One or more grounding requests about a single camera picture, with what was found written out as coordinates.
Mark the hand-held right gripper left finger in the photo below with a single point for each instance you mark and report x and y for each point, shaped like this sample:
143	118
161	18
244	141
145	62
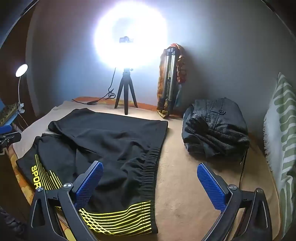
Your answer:
90	183

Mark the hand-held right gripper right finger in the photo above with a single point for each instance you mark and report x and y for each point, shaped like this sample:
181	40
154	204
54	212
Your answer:
211	187

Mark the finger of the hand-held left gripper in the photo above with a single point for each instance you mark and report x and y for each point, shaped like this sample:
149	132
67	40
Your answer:
10	138
4	128

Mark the black pants with yellow stripes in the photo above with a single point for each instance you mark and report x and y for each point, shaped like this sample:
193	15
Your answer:
111	139

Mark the checked folded pants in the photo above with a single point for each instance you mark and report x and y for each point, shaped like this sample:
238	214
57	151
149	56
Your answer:
212	134

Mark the dark grey folded pants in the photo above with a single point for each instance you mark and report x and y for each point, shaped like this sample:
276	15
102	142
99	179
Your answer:
219	109

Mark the white clip desk lamp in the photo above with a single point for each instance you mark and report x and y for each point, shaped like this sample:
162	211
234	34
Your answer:
22	69

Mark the brown wooden wardrobe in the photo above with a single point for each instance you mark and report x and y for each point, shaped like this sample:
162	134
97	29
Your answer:
13	46

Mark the green striped pillow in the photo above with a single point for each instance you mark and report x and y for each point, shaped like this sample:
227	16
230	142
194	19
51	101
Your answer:
284	129

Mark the folded grey tripod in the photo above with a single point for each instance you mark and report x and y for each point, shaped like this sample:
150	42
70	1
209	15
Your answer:
170	76

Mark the folded tripod in patterned cloth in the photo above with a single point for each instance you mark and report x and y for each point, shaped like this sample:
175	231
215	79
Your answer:
181	69

